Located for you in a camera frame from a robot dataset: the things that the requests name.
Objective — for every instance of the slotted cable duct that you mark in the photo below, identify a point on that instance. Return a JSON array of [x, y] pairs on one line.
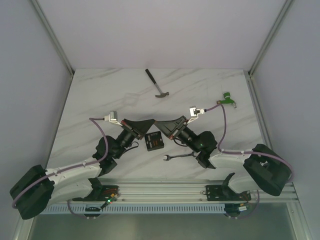
[[136, 208]]

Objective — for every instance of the aluminium frame rail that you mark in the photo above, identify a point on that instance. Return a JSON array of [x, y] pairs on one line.
[[52, 36]]

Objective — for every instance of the claw hammer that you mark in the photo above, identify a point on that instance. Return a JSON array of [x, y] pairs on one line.
[[161, 93]]

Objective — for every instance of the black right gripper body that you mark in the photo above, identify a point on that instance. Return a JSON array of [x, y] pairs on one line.
[[184, 134]]

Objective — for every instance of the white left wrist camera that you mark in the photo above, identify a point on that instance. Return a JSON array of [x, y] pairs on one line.
[[112, 118]]

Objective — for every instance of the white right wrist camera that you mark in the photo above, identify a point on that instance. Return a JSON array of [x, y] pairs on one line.
[[194, 113]]

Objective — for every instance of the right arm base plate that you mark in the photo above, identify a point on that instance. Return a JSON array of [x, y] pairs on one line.
[[221, 193]]

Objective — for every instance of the clear fuse box lid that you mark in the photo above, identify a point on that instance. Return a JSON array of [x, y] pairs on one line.
[[130, 99]]

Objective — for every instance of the black fuse box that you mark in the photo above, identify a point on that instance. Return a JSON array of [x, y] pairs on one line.
[[154, 141]]

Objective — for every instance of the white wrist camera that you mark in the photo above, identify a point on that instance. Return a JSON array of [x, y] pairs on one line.
[[112, 118], [194, 113]]

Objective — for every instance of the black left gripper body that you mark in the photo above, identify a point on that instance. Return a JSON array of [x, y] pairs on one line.
[[131, 129]]

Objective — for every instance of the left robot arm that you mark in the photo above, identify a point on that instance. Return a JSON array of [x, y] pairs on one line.
[[39, 188]]

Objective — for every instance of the steel open-end wrench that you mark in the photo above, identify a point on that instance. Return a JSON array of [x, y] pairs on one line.
[[170, 157]]

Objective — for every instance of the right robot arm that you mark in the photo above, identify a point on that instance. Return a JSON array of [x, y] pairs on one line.
[[256, 169]]

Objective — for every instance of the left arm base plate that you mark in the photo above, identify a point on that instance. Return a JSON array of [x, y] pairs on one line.
[[105, 192]]

